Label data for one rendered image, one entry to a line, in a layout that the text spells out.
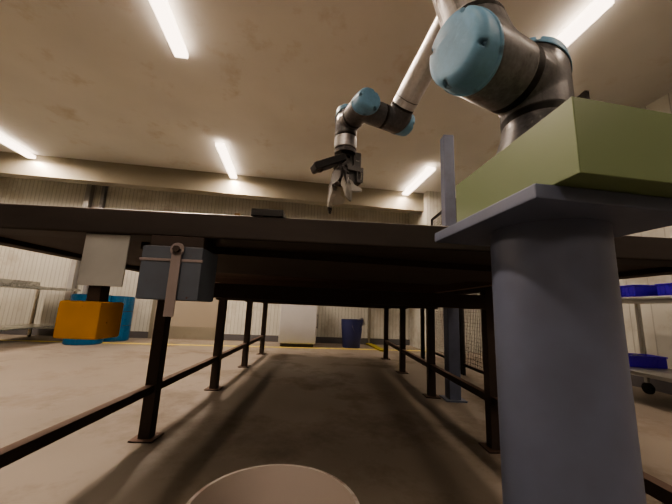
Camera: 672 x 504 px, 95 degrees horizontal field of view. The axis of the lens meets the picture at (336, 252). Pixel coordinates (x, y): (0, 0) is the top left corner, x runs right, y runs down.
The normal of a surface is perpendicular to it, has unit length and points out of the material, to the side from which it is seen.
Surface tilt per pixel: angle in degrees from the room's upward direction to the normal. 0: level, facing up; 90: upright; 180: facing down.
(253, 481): 87
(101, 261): 90
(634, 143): 90
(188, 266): 90
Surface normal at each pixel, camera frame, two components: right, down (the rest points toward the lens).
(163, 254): 0.04, -0.18
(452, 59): -0.89, -0.02
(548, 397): -0.65, -0.16
